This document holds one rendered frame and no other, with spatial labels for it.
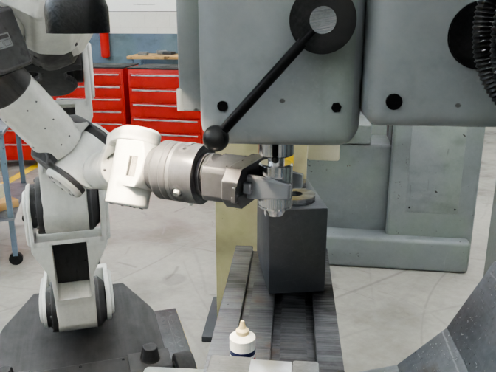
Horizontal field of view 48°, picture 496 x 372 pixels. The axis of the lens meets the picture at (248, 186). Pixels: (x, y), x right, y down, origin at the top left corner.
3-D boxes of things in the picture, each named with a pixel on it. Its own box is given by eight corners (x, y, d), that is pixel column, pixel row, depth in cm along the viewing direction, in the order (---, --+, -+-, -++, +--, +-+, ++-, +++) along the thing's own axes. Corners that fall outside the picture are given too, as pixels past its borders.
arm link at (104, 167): (126, 122, 82) (104, 131, 94) (114, 181, 81) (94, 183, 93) (167, 132, 85) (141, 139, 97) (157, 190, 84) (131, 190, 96)
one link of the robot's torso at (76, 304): (43, 308, 167) (21, 171, 140) (112, 299, 172) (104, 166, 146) (42, 348, 154) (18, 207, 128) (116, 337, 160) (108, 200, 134)
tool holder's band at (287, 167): (285, 164, 80) (285, 157, 79) (298, 172, 75) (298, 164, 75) (254, 166, 78) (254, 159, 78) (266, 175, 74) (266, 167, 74)
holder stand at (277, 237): (267, 294, 117) (269, 203, 112) (256, 252, 138) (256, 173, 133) (325, 291, 118) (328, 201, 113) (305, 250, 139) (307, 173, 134)
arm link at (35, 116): (54, 186, 113) (-29, 111, 97) (95, 138, 117) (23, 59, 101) (85, 204, 106) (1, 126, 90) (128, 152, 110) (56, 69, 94)
